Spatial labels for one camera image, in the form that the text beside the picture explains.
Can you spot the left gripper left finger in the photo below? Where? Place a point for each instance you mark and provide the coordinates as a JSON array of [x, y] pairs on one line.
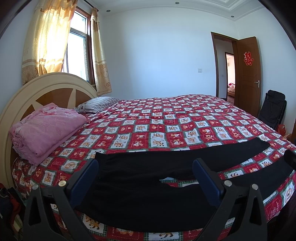
[[40, 223]]

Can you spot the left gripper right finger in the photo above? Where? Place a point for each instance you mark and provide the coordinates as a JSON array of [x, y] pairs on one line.
[[244, 203]]

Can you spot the black pants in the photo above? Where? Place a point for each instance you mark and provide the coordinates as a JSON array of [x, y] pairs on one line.
[[128, 192]]

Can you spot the clothes pile beside bed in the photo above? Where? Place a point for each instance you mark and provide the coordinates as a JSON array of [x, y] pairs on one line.
[[11, 215]]

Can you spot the pink folded blanket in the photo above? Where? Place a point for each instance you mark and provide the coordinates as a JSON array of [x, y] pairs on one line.
[[36, 136]]

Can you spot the red bag on floor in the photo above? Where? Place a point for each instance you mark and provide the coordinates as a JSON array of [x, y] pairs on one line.
[[281, 130]]

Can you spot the black folding chair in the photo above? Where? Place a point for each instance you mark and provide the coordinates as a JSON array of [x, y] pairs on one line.
[[273, 109]]

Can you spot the red patterned bed quilt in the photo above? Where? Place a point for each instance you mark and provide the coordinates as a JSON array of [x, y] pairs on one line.
[[184, 122]]

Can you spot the striped pillow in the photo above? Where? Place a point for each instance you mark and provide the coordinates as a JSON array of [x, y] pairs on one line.
[[96, 105]]

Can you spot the brown wooden door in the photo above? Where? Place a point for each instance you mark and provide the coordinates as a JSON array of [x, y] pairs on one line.
[[247, 94]]

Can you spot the cream wooden headboard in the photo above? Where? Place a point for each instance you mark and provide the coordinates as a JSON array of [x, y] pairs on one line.
[[63, 89]]

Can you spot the red double happiness decal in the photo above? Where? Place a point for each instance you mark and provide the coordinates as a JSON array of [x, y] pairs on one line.
[[248, 60]]

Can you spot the right yellow curtain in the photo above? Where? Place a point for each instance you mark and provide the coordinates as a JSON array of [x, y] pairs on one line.
[[101, 76]]

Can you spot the yellow curtain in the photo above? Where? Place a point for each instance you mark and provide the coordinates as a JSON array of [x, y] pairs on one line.
[[101, 76], [47, 38]]

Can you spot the window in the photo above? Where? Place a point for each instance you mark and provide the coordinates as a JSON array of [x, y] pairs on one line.
[[77, 59]]

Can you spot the left yellow curtain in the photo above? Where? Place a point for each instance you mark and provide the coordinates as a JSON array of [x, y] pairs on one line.
[[47, 38]]

